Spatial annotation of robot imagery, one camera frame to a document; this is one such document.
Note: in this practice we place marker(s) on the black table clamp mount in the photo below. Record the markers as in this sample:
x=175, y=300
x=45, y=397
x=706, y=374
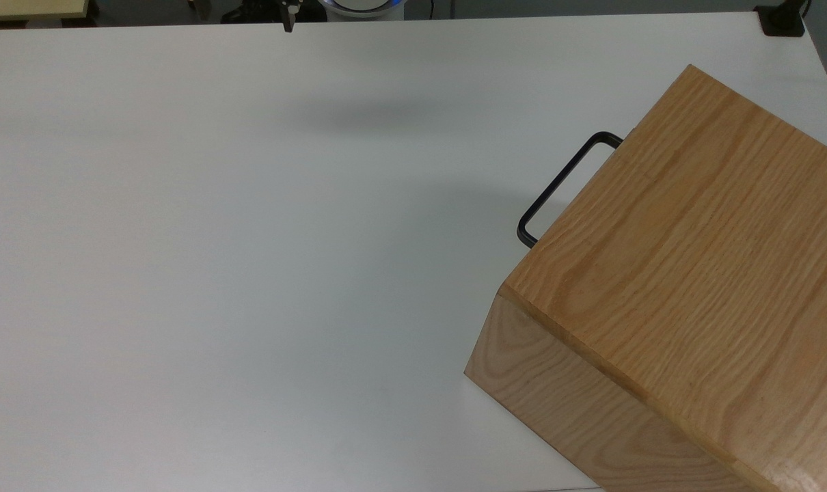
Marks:
x=781, y=20

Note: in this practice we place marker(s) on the wooden drawer cabinet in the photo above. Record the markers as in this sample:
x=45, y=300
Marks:
x=694, y=273

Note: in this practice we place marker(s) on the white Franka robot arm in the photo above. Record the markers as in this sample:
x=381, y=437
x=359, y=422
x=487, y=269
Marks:
x=362, y=5

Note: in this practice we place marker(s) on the beige table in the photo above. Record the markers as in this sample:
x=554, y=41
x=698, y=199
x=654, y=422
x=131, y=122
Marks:
x=31, y=8

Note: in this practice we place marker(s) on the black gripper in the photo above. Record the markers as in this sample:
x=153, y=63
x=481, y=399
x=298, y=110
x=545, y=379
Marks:
x=263, y=10

